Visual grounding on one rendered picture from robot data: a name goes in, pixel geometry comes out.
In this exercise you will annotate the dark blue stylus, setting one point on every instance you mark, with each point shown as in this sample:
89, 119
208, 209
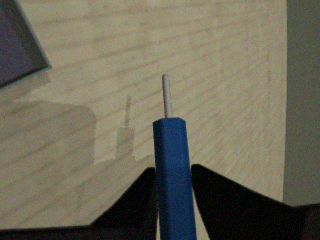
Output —
173, 174

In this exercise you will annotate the black keyboard with white keys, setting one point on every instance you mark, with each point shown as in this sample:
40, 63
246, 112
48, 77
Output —
22, 56

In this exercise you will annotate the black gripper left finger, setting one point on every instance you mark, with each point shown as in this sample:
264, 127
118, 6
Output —
132, 217

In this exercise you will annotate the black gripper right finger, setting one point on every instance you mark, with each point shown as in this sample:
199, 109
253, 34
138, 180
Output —
230, 211

